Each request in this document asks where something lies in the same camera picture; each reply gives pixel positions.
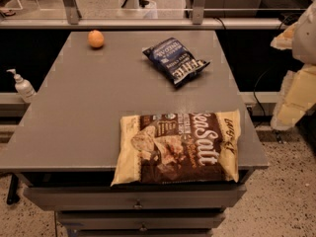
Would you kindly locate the grey lower drawer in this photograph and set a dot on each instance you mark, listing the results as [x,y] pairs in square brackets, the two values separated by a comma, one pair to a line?
[141,220]

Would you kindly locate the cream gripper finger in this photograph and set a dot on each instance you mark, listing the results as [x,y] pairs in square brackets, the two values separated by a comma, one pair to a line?
[297,96]
[284,40]

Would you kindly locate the orange fruit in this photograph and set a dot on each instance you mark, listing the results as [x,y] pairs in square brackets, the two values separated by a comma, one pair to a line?
[95,39]

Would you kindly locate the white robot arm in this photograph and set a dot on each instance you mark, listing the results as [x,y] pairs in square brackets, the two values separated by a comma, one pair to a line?
[304,39]

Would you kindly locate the brown sea salt chip bag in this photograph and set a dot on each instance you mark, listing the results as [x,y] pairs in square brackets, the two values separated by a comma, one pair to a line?
[178,148]

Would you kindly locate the left metal post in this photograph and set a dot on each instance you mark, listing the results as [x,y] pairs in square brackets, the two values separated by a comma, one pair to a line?
[72,11]

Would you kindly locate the grey top drawer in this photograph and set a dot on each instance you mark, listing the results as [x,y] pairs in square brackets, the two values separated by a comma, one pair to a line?
[67,199]

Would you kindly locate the grey drawer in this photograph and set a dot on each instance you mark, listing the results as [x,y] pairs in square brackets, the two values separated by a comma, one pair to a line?
[141,220]
[67,199]

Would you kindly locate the metal post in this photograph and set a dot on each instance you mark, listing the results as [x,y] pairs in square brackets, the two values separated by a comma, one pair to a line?
[72,11]
[198,11]

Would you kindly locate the blue chip bag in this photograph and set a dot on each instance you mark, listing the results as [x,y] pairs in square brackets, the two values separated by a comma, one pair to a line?
[175,60]

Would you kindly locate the white pump dispenser bottle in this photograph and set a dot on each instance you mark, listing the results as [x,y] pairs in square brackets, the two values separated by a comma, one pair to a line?
[23,86]

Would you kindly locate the black table leg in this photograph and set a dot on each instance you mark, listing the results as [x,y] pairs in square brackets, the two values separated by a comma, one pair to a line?
[12,196]

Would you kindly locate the right metal post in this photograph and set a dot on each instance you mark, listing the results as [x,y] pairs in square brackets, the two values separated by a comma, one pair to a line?
[198,11]

